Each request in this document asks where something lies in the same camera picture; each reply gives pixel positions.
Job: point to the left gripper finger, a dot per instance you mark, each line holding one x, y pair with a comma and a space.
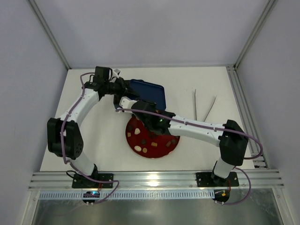
126, 87
121, 93

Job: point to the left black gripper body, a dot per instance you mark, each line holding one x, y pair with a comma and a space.
126, 86

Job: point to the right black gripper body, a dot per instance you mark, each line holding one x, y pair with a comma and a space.
135, 106

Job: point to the blue box lid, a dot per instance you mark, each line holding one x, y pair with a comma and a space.
149, 92

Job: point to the metal tongs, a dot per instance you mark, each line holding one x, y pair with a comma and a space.
202, 107

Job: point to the blue chocolate box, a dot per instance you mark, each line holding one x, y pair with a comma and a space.
116, 101

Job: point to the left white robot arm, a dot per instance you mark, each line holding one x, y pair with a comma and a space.
64, 138

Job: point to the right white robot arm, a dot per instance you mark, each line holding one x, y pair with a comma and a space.
228, 137

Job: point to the white heart chocolate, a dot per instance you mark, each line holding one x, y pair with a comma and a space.
137, 131

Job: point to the white oval chocolate bottom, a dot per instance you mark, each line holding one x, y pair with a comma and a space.
137, 148

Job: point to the round red plate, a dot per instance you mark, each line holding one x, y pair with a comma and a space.
158, 146

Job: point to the right mounting plate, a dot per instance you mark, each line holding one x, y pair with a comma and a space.
208, 179

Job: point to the mounting plate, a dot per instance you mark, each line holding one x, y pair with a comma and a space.
208, 179
80, 181

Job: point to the left mounting plate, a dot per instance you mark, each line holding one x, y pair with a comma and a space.
80, 181

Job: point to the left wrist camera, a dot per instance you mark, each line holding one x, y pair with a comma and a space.
116, 73

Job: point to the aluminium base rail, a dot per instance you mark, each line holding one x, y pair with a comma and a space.
148, 185

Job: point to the right aluminium side rail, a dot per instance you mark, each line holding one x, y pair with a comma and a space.
246, 117

